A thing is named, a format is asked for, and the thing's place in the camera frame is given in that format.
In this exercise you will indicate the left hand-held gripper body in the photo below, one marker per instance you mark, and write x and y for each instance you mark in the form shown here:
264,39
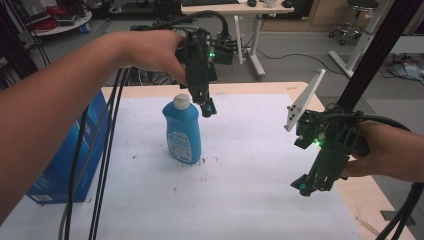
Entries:
198,73

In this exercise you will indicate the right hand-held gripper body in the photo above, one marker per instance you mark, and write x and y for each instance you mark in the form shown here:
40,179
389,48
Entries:
330,160

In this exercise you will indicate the blue detergent bottle white cap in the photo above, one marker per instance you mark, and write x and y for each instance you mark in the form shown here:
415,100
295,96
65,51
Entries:
181,128

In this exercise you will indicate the blue cardboard box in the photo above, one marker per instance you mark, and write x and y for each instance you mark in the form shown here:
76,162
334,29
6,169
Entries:
50,181

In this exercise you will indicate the person's left hand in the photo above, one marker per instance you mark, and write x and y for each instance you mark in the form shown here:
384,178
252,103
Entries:
153,50

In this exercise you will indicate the person's right hand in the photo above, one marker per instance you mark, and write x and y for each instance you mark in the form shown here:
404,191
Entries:
390,153

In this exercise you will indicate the wooden desk white legs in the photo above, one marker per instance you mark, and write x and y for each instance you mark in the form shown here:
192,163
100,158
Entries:
257,40

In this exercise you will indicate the white paper mat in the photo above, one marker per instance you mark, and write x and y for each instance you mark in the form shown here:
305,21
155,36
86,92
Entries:
233,186

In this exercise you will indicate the black keyboard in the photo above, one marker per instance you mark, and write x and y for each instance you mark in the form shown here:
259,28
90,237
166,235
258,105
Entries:
210,2

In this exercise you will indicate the black computer mouse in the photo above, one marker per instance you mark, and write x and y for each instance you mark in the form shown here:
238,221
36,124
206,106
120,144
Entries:
252,2
286,3

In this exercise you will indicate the clear plastic item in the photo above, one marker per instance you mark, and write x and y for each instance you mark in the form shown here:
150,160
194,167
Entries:
269,3

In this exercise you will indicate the black metal stand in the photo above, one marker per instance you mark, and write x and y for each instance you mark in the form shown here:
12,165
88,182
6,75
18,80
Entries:
376,56

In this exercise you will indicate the blue cloth bundle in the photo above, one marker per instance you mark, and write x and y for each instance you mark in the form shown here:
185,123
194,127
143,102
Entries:
408,70

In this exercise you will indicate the round white table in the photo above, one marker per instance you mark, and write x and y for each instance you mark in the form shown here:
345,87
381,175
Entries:
66,26

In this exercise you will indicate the black rolling stool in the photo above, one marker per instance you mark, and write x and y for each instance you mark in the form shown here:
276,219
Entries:
361,3

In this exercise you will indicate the dark equipment rack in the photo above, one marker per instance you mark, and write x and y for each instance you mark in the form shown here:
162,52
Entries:
15,50

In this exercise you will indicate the white desk frame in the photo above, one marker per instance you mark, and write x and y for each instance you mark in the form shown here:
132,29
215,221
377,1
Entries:
361,45

